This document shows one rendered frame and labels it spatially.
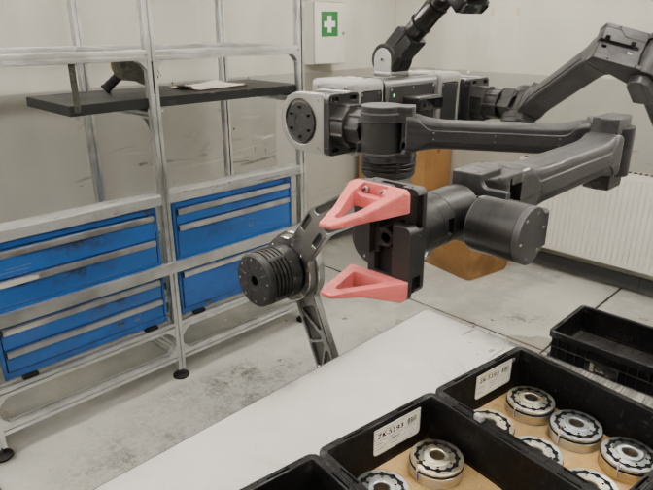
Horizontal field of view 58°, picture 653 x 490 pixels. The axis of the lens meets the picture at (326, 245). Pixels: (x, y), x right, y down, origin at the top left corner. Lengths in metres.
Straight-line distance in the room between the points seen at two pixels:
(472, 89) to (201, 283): 1.80
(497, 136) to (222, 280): 2.15
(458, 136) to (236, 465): 0.87
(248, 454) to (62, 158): 2.30
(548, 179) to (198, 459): 1.02
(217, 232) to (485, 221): 2.40
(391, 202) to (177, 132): 3.23
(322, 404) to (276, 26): 2.98
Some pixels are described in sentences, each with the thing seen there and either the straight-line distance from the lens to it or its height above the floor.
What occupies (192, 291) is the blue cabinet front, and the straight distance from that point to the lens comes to 2.91.
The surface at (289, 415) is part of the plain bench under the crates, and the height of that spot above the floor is 0.70.
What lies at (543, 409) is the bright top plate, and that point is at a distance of 1.39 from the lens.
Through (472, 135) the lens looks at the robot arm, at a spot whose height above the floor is 1.46.
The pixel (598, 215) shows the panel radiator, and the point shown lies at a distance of 4.17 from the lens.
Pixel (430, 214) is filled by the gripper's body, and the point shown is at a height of 1.47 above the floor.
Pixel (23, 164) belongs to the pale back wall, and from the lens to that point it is 3.34.
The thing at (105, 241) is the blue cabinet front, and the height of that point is 0.79.
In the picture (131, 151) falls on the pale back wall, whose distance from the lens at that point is 3.56.
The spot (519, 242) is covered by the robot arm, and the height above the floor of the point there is 1.45.
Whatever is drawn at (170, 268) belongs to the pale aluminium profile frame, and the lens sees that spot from 2.76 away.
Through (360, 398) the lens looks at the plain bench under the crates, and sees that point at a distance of 1.62.
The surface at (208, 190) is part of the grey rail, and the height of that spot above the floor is 0.91.
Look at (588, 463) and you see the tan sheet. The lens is 1.33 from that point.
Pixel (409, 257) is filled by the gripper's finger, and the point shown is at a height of 1.44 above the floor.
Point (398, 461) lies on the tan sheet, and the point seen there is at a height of 0.83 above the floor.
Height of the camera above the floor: 1.64
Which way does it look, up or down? 21 degrees down
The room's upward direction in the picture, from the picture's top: straight up
